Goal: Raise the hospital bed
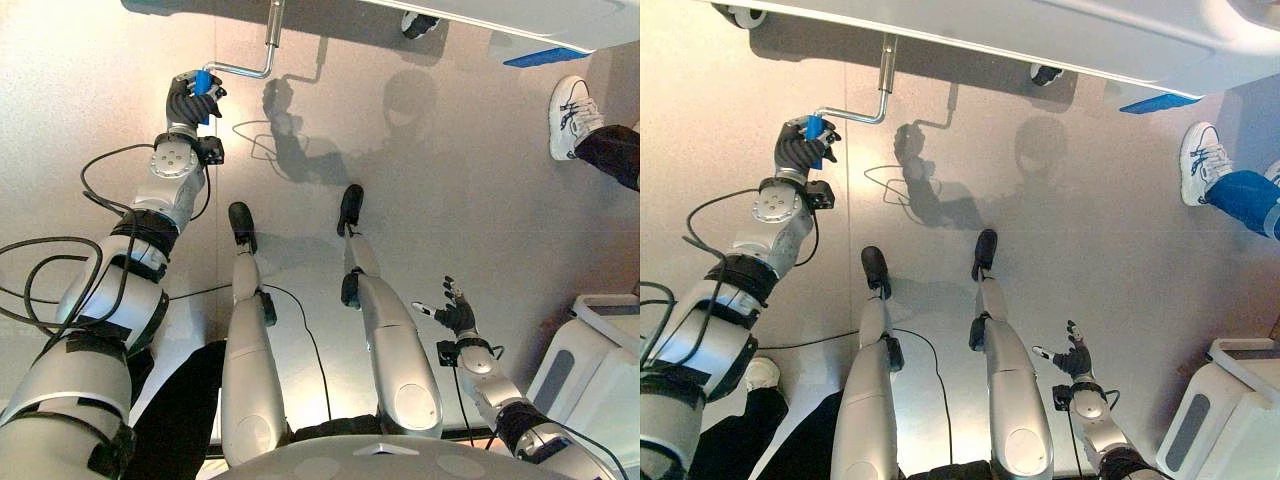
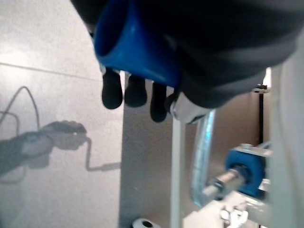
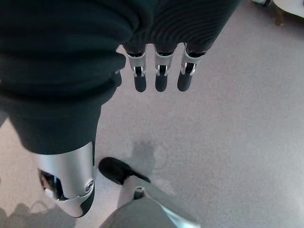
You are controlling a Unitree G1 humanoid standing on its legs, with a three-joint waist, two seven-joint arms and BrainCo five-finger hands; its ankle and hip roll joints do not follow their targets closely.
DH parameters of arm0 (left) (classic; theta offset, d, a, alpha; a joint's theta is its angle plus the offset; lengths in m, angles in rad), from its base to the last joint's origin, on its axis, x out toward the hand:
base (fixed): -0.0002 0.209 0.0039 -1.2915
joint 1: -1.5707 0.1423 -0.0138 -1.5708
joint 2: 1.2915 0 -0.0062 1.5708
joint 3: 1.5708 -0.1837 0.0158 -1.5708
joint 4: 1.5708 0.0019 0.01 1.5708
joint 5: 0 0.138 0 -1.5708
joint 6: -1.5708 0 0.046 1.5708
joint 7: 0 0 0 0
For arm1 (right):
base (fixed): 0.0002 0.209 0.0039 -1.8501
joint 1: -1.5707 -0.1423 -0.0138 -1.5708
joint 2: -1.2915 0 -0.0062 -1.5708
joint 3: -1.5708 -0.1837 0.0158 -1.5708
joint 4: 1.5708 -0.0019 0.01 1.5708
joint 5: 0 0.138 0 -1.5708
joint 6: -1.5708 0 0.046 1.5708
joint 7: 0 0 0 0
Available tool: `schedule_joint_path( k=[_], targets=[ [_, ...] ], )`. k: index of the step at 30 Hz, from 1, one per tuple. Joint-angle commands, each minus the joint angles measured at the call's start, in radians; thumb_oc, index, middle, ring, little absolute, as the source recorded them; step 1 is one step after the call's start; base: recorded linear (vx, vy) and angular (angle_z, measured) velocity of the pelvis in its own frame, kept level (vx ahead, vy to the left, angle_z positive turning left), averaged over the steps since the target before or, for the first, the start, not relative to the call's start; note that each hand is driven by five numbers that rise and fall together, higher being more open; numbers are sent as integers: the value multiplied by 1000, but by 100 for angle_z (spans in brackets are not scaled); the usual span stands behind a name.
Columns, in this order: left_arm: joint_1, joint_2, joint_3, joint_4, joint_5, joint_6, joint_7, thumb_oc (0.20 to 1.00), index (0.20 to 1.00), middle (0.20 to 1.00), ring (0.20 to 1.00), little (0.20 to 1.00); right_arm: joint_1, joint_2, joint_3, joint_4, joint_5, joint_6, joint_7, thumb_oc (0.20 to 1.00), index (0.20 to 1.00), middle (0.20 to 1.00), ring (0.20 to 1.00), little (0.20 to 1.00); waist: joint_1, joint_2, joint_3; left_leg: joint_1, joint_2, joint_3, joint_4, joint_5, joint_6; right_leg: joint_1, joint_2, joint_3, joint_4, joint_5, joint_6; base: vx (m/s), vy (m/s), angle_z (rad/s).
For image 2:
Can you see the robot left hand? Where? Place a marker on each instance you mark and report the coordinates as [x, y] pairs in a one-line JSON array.
[[225, 47]]

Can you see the silver metal crank arm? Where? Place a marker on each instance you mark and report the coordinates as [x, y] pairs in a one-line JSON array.
[[202, 147]]

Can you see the small white black clip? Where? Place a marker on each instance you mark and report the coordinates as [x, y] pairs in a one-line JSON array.
[[261, 89]]

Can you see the blue plastic shaft bushing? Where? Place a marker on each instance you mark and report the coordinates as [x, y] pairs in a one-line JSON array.
[[256, 171]]

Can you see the white wing nut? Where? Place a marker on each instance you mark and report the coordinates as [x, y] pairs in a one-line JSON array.
[[234, 215]]

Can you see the grey metal bracket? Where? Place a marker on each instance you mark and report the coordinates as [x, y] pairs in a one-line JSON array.
[[257, 150]]

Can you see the white hospital bed frame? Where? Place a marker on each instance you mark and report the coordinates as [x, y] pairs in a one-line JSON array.
[[287, 142]]

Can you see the white bed frame bar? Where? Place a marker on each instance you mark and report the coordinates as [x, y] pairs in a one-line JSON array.
[[177, 166]]

